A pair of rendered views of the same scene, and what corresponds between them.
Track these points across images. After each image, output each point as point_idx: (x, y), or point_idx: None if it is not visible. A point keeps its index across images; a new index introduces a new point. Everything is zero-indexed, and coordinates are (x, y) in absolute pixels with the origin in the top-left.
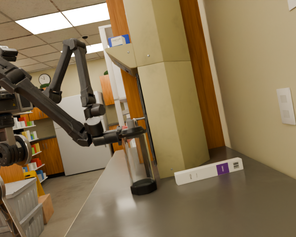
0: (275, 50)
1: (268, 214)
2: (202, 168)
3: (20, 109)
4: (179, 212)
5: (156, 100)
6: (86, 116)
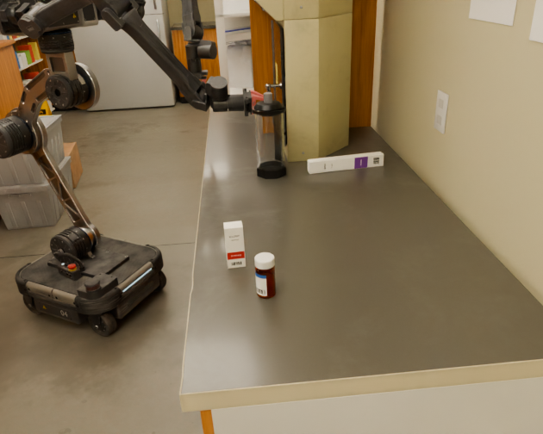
0: (447, 47)
1: (390, 214)
2: (340, 159)
3: (82, 23)
4: (311, 202)
5: (300, 68)
6: (189, 56)
